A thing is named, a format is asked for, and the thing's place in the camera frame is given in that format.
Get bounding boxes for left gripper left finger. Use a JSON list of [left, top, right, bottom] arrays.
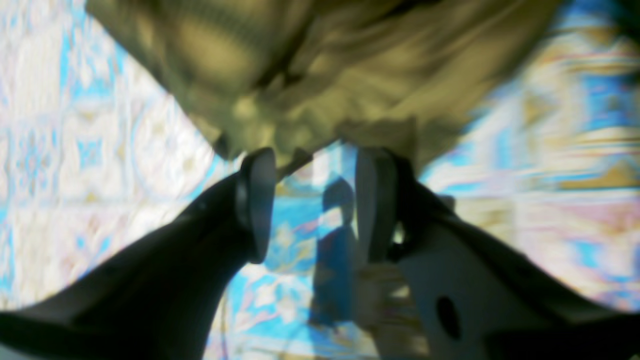
[[0, 148, 277, 360]]

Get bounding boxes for camouflage T-shirt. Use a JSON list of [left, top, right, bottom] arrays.
[[86, 0, 563, 172]]

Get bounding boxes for patterned tile tablecloth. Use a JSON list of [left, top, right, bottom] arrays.
[[1, 0, 639, 360]]

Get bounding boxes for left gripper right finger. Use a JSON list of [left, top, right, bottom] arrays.
[[355, 147, 640, 360]]

